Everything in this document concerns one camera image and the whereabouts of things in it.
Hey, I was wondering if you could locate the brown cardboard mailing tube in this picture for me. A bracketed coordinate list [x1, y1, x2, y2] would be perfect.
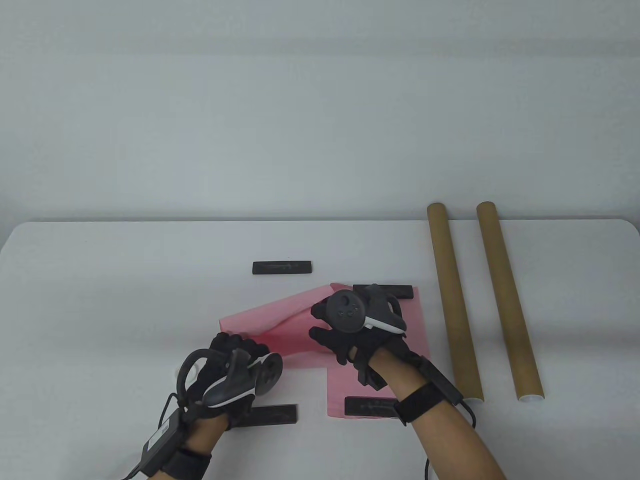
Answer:
[475, 201, 545, 403]
[426, 201, 485, 405]

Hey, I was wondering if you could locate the person's right hand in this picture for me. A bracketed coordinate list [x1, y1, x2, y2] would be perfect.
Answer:
[308, 299, 416, 389]

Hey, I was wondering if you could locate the person's left hand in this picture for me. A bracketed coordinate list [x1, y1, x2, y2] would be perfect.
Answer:
[187, 332, 271, 431]

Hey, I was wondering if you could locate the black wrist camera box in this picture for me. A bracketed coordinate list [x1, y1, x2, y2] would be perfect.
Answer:
[417, 355, 464, 406]
[141, 407, 187, 476]

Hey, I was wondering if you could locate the grey left hand controller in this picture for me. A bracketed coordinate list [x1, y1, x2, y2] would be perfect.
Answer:
[176, 348, 284, 409]

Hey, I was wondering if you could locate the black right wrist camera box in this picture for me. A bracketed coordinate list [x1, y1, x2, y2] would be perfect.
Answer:
[417, 355, 464, 406]

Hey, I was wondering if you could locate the black wrist strap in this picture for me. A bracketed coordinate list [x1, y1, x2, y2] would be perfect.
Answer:
[393, 382, 446, 426]
[159, 444, 214, 480]

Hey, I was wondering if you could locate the black rectangular paperweight bar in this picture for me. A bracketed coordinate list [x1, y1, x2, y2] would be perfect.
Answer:
[227, 403, 298, 429]
[344, 396, 402, 418]
[251, 260, 313, 276]
[352, 283, 416, 300]

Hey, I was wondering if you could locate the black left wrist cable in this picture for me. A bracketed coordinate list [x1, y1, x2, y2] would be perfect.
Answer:
[122, 392, 182, 480]

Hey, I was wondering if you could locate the black right wrist strap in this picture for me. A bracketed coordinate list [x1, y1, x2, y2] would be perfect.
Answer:
[393, 382, 446, 426]

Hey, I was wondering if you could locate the grey hand controller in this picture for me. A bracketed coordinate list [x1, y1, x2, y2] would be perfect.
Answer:
[319, 283, 407, 335]
[176, 348, 284, 409]

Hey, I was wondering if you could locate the person's right forearm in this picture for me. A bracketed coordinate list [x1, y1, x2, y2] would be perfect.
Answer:
[369, 347, 507, 480]

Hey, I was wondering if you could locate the black left wrist strap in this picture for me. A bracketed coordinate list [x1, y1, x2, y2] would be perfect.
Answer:
[159, 444, 214, 480]

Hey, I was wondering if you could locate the person's left forearm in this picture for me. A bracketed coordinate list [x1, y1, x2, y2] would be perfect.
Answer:
[182, 414, 229, 457]

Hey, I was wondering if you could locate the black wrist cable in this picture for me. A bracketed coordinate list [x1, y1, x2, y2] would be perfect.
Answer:
[122, 392, 182, 480]
[423, 399, 479, 480]

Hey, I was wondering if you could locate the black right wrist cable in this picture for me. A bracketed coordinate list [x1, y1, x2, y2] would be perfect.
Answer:
[423, 399, 479, 480]

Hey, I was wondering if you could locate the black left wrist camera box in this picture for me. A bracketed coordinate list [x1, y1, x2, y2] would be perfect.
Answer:
[141, 407, 187, 476]

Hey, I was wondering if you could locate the grey right hand controller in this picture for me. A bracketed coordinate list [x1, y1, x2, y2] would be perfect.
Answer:
[319, 283, 407, 335]

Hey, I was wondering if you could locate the pink paper sheet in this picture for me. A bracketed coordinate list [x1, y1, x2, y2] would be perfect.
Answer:
[219, 285, 362, 371]
[326, 282, 441, 419]

